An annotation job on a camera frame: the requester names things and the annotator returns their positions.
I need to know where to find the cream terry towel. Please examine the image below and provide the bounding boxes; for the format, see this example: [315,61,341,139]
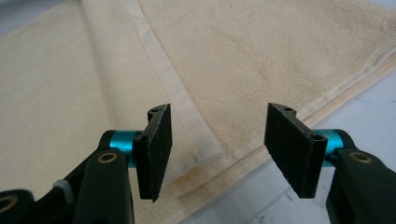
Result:
[0,0,396,224]

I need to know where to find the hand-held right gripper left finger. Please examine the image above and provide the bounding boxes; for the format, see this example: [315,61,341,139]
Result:
[108,103,173,203]

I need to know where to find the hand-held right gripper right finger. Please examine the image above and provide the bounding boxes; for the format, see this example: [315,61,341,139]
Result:
[263,102,345,200]

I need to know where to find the white foam mat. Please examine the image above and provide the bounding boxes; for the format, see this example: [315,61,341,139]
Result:
[0,0,396,224]

